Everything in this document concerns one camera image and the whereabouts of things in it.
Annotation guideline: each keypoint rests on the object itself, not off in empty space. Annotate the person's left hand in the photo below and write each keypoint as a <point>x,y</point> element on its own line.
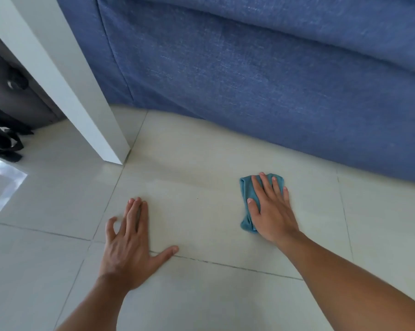
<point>128,258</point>

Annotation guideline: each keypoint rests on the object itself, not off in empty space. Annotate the person's right hand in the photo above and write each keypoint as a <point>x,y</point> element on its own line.
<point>274,220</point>

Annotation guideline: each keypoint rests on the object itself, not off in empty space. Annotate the person's left middle finger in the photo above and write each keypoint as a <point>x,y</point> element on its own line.
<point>135,218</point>

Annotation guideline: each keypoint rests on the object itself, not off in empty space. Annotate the person's right little finger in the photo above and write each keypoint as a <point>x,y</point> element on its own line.
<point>286,198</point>

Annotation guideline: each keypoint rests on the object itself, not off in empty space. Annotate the person's left thumb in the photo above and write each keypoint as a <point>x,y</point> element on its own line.
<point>164,255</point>

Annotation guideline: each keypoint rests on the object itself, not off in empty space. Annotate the person's right middle finger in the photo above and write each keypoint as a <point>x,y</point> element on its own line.
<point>267,189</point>

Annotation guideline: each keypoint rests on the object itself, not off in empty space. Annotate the person's left little finger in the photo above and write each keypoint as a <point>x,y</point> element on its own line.
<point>110,229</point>

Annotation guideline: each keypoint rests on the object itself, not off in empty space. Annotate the person's right thumb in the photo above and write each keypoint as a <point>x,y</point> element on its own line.
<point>254,212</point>

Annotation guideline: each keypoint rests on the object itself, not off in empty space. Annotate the teal cleaning cloth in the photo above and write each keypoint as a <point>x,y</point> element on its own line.
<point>247,193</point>

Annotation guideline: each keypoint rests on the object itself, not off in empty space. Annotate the person's left forearm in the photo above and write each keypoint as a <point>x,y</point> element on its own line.
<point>97,306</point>

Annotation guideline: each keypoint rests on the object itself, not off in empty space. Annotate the person's right forearm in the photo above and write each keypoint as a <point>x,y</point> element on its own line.
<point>348,293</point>

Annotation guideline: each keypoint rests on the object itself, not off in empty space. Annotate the blue fabric sofa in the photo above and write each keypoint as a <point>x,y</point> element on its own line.
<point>262,72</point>

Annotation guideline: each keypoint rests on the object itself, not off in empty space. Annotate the black bag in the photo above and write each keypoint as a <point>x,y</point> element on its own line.
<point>2,137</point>

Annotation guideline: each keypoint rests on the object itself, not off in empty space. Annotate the white table leg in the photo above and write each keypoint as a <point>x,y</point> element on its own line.
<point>69,86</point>

